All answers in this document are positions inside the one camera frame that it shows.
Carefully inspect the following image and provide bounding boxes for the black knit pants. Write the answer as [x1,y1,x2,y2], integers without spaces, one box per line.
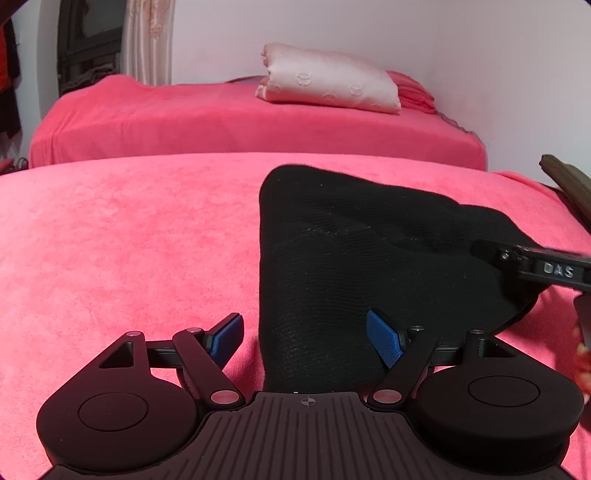
[259,165,541,393]

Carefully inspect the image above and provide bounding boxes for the brown cushion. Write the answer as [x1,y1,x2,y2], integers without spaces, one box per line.
[539,154,591,220]

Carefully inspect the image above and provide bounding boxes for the folded red blanket stack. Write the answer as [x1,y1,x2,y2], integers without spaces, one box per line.
[388,71,438,114]

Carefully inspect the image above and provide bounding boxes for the far pink bed cover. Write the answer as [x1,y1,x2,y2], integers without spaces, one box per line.
[29,75,487,170]

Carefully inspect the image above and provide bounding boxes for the hanging clothes on rack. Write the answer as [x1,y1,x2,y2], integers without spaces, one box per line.
[0,20,21,139]

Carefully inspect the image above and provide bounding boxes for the folded pale pink quilt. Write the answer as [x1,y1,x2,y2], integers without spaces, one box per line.
[256,42,402,115]

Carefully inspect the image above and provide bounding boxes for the pink floral curtain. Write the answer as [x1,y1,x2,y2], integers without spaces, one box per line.
[121,0,175,86]

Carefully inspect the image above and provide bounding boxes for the dark window frame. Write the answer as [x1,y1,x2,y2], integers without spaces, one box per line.
[57,0,127,96]

